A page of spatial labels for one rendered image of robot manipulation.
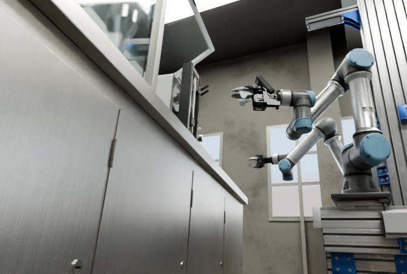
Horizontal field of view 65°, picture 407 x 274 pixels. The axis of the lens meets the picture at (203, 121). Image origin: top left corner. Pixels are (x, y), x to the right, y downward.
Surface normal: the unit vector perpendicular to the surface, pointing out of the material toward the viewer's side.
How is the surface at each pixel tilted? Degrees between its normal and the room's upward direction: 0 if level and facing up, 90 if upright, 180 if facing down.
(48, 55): 90
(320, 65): 90
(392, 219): 90
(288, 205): 90
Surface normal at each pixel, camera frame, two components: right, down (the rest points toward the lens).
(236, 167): -0.44, -0.37
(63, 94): 0.96, -0.06
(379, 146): -0.01, -0.27
